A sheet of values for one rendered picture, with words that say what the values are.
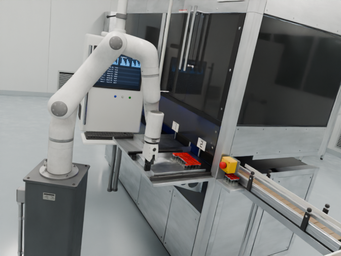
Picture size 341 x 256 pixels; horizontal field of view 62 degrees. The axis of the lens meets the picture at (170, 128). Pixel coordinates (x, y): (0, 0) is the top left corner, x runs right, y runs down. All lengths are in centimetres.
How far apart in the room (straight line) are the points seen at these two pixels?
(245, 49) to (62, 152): 106
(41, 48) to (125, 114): 457
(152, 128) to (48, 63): 549
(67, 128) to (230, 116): 85
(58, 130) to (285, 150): 142
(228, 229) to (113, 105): 127
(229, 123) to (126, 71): 104
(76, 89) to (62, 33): 543
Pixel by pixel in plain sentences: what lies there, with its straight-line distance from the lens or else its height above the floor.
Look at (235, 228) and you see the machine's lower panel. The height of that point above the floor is 48.
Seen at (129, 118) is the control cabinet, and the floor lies 93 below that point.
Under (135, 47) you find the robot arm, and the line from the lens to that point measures 141.
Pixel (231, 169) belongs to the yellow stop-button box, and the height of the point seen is 99.
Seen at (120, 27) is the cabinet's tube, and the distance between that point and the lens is 234.
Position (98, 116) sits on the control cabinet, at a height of 94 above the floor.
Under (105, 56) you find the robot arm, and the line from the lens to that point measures 135.
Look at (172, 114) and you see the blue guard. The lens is 211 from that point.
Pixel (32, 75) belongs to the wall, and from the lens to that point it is 683.
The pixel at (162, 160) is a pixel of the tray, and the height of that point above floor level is 88.
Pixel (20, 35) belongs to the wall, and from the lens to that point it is 673.
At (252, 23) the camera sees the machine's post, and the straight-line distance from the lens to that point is 157.
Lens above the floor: 159
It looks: 16 degrees down
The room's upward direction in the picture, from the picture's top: 10 degrees clockwise
